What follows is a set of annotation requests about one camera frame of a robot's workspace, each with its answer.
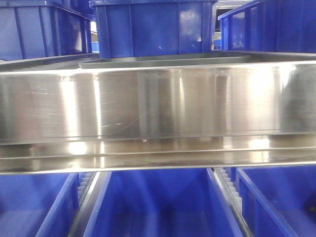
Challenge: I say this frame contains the dark blue bin lower middle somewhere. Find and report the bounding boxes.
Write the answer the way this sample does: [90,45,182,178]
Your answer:
[84,168,242,237]

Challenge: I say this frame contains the dark blue bin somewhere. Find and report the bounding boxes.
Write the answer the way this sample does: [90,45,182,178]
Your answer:
[0,0,93,61]
[84,168,242,237]
[0,173,86,237]
[89,0,216,58]
[218,0,316,53]
[236,166,316,237]

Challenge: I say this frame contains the dark blue bin upper middle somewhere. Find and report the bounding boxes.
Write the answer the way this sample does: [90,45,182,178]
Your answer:
[89,0,216,58]

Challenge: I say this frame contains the roller track left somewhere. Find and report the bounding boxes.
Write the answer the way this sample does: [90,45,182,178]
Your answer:
[68,172,102,237]

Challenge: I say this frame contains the roller track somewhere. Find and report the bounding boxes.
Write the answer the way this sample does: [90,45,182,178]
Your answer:
[213,167,253,237]
[68,172,102,237]

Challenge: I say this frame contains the roller track right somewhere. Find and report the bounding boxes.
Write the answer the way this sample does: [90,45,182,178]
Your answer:
[213,167,253,237]

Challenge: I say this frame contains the dark blue bin upper right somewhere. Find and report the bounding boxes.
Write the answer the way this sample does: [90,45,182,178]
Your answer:
[218,0,316,53]

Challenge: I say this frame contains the dark blue bin lower right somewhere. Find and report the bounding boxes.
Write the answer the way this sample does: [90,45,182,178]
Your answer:
[236,166,316,237]

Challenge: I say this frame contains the dark blue bin lower left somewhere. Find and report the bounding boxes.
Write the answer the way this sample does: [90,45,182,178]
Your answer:
[0,173,86,237]

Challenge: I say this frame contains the dark blue bin upper left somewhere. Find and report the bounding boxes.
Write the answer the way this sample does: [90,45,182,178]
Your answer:
[0,0,93,61]

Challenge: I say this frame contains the stainless steel shelf front rail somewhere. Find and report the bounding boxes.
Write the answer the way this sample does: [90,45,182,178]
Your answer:
[0,61,316,174]

